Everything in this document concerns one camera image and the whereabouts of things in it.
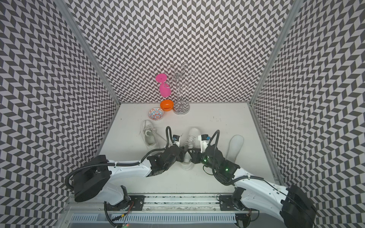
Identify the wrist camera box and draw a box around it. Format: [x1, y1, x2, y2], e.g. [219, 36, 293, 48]
[172, 135, 180, 147]
[198, 134, 210, 154]

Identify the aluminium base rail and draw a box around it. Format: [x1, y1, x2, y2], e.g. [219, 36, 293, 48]
[63, 190, 292, 214]

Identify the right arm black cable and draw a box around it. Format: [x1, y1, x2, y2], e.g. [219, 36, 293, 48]
[209, 130, 316, 223]

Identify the chrome glass holder stand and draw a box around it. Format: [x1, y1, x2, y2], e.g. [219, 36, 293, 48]
[172, 63, 196, 116]

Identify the orange plastic bowl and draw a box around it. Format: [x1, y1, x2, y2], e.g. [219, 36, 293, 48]
[160, 99, 174, 112]

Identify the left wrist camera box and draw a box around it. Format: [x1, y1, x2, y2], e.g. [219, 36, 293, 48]
[172, 135, 180, 147]

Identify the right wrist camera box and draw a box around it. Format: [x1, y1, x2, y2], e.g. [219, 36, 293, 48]
[198, 134, 210, 154]

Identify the patterned small bowl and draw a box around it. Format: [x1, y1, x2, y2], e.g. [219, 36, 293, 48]
[148, 107, 164, 121]

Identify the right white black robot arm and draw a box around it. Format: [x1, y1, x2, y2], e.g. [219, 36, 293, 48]
[187, 145, 317, 228]

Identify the pink plastic wine glass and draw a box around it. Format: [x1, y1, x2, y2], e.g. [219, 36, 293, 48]
[156, 74, 171, 97]

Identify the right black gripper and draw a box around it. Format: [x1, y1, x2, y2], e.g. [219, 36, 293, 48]
[188, 148, 219, 172]

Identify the white sneaker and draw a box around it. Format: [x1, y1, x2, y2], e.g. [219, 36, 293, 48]
[181, 128, 201, 171]
[140, 120, 166, 150]

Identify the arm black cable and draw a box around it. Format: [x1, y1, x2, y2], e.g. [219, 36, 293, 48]
[209, 130, 316, 223]
[65, 126, 175, 190]

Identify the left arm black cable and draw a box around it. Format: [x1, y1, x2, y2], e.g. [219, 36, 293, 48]
[65, 126, 175, 190]

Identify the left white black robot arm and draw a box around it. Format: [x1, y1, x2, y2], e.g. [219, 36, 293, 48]
[64, 144, 184, 207]

